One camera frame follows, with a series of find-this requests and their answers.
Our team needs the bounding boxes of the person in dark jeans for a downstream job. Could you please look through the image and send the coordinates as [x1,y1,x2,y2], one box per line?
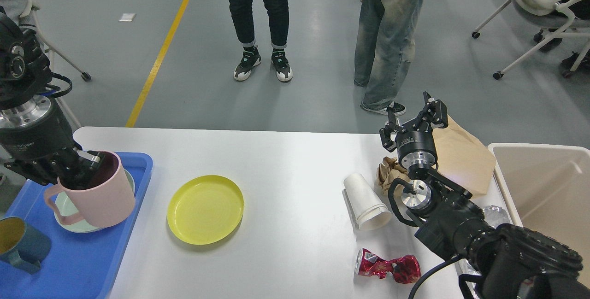
[219,0,294,82]

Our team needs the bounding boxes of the yellow plastic plate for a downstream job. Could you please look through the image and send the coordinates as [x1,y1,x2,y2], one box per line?
[166,175,244,245]

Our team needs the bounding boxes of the teal mug yellow inside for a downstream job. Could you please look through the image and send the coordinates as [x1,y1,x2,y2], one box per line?
[0,217,52,274]

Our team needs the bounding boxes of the white paper scrap on floor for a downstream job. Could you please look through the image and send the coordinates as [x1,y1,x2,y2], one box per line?
[118,13,136,22]

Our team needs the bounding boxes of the crushed red can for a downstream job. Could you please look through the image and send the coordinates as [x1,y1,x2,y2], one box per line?
[355,248,422,284]

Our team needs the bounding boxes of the beige plastic bin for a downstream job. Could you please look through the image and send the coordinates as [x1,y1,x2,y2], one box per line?
[488,143,590,286]

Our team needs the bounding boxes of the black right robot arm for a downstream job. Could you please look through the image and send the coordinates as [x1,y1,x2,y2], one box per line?
[379,93,589,299]

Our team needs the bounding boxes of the blue plastic tray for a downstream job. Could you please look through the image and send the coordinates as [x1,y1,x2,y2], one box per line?
[0,152,153,299]

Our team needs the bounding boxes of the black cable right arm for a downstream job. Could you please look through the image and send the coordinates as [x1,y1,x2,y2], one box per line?
[408,255,466,299]

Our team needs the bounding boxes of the white paper cup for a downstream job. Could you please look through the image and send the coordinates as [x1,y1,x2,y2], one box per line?
[343,173,392,230]

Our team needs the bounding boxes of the pink mug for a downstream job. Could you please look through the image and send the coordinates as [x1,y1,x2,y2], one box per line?
[44,151,136,228]

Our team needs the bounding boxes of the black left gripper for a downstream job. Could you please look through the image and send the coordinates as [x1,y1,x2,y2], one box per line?
[0,97,107,188]

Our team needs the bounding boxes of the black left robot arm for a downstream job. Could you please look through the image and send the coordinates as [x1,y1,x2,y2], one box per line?
[0,11,106,190]

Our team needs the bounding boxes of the white office chair right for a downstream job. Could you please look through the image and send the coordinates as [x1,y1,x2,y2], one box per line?
[472,0,589,79]

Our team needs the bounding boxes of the person in faded jeans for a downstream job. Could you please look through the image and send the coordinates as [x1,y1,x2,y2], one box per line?
[354,0,424,116]

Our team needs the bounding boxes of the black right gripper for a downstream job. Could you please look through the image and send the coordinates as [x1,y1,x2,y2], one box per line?
[379,91,448,170]

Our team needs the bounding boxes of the crumpled brown paper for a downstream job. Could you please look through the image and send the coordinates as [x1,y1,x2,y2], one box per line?
[376,157,410,195]

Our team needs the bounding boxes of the brown paper bag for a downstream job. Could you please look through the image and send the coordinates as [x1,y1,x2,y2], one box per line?
[433,116,496,198]

